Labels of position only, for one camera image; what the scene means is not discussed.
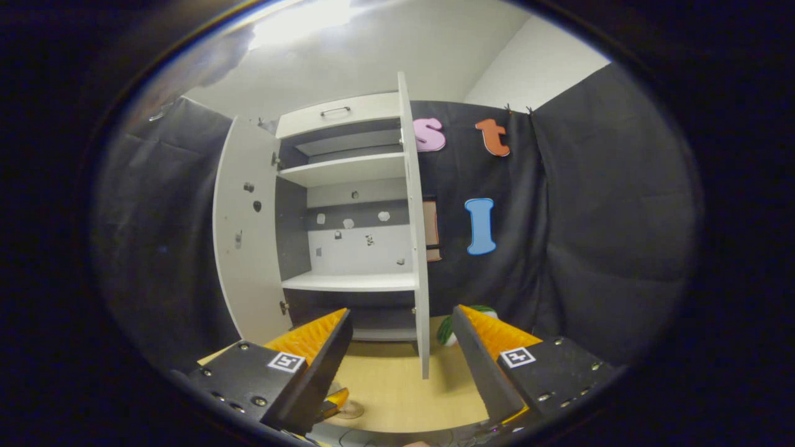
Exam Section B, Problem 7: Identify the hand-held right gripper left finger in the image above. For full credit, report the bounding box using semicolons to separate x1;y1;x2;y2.
171;309;353;437

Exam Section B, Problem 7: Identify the clear glass bottle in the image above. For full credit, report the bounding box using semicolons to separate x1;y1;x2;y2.
328;380;368;420

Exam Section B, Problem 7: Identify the white cabinet drawer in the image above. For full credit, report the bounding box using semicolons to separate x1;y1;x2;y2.
275;92;401;140

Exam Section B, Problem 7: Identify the watermelon slice toy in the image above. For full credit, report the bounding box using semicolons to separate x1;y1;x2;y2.
437;304;497;347

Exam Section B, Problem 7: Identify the white cabinet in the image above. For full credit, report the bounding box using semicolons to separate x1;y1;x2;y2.
273;91;429;342

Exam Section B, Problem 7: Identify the white cabinet door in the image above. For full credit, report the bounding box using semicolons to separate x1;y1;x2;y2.
212;116;293;346
397;71;431;379

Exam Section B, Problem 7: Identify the white cabinet shelf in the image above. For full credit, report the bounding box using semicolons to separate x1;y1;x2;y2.
278;152;407;188
281;271;417;292

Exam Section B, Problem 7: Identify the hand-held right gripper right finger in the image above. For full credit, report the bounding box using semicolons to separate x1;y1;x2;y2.
450;304;622;429

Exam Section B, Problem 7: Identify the black backdrop cloth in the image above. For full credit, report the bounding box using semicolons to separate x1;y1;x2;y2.
93;62;699;373

